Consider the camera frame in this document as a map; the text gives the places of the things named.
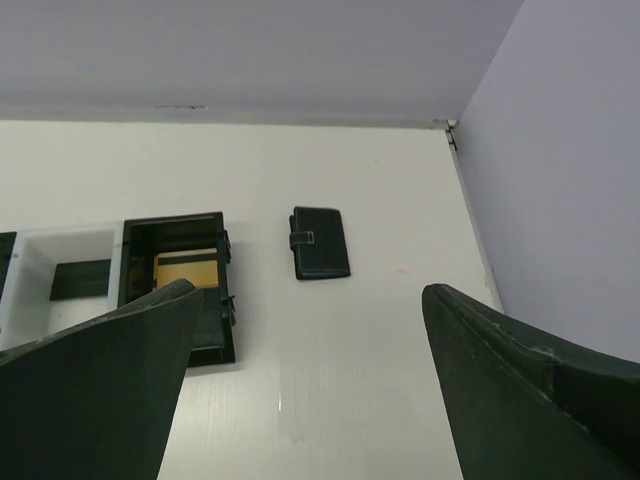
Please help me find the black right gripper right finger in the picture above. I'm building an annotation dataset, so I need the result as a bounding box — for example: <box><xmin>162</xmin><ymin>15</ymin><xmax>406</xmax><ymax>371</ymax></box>
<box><xmin>422</xmin><ymin>284</ymin><xmax>639</xmax><ymax>479</ymax></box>

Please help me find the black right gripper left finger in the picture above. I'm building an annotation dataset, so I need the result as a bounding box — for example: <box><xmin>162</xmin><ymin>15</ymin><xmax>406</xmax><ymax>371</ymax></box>
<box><xmin>1</xmin><ymin>280</ymin><xmax>204</xmax><ymax>479</ymax></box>

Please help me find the black leather card holder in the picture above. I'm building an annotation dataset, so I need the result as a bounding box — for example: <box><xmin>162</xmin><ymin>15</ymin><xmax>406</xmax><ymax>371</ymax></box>
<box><xmin>289</xmin><ymin>206</ymin><xmax>351</xmax><ymax>281</ymax></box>

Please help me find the black credit card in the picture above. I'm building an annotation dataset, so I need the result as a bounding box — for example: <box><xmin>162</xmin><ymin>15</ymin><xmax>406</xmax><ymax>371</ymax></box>
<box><xmin>49</xmin><ymin>260</ymin><xmax>111</xmax><ymax>301</ymax></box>

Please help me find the gold credit card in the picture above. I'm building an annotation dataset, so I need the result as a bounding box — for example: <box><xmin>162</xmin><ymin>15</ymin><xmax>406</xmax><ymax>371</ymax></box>
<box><xmin>153</xmin><ymin>248</ymin><xmax>219</xmax><ymax>290</ymax></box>

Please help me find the white middle bin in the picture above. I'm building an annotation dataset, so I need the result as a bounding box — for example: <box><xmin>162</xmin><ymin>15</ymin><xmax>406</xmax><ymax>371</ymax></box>
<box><xmin>1</xmin><ymin>221</ymin><xmax>124</xmax><ymax>350</ymax></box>

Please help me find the black right bin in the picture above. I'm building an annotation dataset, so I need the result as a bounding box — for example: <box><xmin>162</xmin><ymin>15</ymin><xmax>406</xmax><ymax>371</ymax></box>
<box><xmin>118</xmin><ymin>212</ymin><xmax>236</xmax><ymax>367</ymax></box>

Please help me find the black bin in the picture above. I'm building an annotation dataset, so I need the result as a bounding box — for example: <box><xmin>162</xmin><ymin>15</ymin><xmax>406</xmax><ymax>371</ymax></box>
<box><xmin>118</xmin><ymin>212</ymin><xmax>236</xmax><ymax>367</ymax></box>
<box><xmin>0</xmin><ymin>231</ymin><xmax>17</xmax><ymax>295</ymax></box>

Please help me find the black left bin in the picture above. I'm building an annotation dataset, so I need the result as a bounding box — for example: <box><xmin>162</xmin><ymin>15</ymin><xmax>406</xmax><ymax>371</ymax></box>
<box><xmin>0</xmin><ymin>231</ymin><xmax>17</xmax><ymax>295</ymax></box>

